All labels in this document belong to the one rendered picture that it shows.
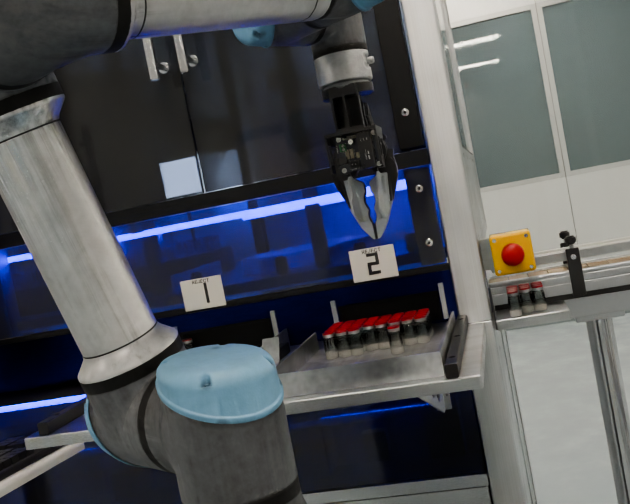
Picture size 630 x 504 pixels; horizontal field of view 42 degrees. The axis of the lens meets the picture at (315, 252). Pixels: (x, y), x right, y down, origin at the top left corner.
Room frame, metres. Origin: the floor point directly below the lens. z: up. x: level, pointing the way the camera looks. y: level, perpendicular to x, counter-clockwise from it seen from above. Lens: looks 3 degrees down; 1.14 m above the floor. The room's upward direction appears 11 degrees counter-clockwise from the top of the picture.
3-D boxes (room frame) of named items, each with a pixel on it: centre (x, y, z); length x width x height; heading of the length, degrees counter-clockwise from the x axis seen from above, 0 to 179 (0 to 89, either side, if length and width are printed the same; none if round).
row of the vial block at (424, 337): (1.41, -0.08, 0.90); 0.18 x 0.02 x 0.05; 77
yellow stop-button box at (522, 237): (1.50, -0.35, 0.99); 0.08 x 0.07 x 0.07; 167
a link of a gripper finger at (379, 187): (1.14, -0.10, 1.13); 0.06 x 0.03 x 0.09; 167
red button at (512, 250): (1.46, -0.34, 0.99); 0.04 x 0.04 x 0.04; 77
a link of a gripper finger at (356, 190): (1.15, -0.07, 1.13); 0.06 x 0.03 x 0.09; 167
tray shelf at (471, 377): (1.41, 0.10, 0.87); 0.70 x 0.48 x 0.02; 77
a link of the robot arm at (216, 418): (0.81, 0.12, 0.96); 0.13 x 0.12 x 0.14; 40
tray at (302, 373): (1.33, -0.06, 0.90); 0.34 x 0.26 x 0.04; 167
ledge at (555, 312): (1.54, -0.38, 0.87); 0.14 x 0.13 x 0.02; 167
